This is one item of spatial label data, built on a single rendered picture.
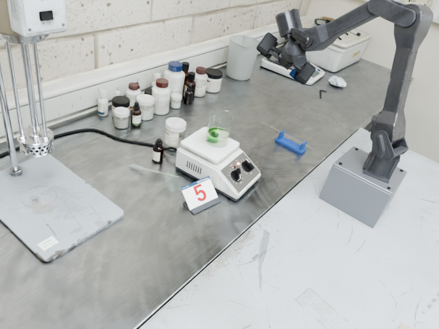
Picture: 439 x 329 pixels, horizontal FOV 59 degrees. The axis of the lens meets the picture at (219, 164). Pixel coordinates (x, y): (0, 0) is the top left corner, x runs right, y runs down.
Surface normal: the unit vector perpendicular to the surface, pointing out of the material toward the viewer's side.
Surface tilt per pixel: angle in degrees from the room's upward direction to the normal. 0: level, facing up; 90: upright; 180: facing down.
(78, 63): 90
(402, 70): 85
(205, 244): 0
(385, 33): 90
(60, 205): 0
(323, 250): 0
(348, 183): 90
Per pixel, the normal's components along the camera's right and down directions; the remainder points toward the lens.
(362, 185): -0.61, 0.39
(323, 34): -0.32, 0.11
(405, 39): -0.66, 0.66
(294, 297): 0.16, -0.80
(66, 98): 0.78, 0.47
